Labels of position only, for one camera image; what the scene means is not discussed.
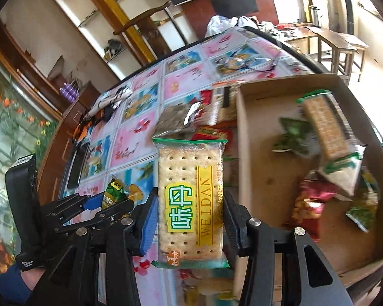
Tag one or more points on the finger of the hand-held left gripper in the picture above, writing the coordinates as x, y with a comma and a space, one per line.
94, 201
115, 213

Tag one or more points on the cardboard box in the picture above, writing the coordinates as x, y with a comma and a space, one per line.
265, 165

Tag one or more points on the white shelf unit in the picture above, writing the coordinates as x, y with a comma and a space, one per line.
79, 9

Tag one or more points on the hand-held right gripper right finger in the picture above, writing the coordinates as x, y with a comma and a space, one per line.
239, 226

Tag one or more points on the black white orange scarf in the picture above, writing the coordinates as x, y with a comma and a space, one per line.
105, 108

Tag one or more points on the silver snack packet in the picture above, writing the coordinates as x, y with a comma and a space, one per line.
177, 121

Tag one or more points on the flower wall poster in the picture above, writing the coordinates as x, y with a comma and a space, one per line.
16, 165

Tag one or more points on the black stovepipe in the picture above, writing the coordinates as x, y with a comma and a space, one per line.
348, 3

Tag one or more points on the black phone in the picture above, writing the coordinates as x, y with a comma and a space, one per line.
78, 165

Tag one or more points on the wooden side table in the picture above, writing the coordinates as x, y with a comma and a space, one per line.
332, 41

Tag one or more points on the wooden sideboard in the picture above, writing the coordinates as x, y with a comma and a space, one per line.
54, 140

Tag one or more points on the red gold-print snack packet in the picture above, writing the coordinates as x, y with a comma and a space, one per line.
309, 207

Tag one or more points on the yellow-label cracker packet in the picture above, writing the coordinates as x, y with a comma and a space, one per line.
190, 204

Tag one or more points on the green-edged dark-label cracker packet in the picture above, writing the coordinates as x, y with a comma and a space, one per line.
328, 127

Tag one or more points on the purple bottle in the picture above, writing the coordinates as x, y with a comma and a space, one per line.
64, 93
72, 89

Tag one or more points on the dark bundle on shelf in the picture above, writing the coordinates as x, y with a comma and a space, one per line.
115, 47

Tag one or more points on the person's left forearm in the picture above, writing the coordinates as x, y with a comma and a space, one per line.
9, 287

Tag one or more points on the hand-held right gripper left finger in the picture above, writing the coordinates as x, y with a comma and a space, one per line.
148, 220

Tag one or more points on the eyeglasses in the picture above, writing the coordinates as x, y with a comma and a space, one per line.
249, 63

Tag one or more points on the wooden chair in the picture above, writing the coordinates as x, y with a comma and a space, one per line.
146, 22

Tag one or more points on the red-brown television cabinet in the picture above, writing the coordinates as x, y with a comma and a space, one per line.
194, 19

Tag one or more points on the white plastic bag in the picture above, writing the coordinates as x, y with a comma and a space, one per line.
229, 25

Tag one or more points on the floral printed tablecloth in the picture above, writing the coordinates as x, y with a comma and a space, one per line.
137, 140

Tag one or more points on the white green-edged snack packet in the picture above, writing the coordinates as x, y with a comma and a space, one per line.
343, 181

